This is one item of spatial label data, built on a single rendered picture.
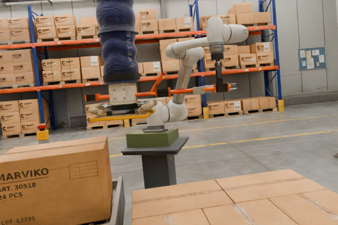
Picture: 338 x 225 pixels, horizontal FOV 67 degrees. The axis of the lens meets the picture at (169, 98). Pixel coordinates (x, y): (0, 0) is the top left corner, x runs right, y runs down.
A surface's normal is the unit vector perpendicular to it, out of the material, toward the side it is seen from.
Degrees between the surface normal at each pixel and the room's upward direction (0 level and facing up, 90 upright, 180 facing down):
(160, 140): 90
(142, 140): 90
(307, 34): 90
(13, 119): 92
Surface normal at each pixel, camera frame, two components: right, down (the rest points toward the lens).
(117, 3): 0.23, -0.26
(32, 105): 0.12, 0.04
